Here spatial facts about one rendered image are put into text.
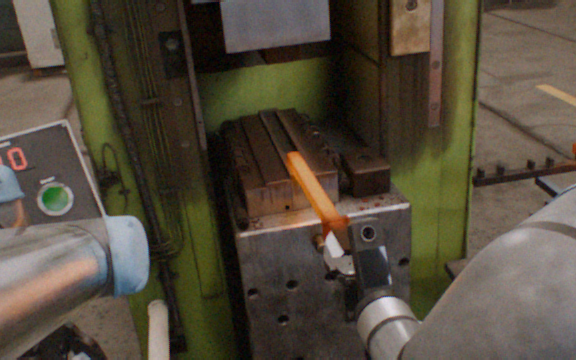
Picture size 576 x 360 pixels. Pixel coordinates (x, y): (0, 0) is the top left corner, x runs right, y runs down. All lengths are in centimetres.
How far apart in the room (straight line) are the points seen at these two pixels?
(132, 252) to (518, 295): 32
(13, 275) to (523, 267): 30
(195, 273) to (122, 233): 91
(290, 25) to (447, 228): 76
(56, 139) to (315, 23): 51
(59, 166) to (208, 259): 51
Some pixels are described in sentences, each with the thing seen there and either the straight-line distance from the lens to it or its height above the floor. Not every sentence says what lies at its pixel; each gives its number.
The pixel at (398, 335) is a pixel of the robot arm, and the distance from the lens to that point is 71.
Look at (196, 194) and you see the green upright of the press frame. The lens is 132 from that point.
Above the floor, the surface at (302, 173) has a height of 102.
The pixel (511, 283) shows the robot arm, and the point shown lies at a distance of 37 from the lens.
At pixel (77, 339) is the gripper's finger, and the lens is 78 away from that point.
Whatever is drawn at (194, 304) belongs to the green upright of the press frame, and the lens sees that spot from 149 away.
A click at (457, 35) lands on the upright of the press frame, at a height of 120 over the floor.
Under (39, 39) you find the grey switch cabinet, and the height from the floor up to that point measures 40.
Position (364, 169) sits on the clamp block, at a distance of 122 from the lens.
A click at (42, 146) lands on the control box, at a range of 106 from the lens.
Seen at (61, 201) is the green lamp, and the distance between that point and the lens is 104.
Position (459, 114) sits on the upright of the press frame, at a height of 101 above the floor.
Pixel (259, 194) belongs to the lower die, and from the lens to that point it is 118.
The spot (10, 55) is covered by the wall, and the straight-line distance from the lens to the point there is 733.
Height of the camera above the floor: 152
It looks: 26 degrees down
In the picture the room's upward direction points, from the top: 5 degrees counter-clockwise
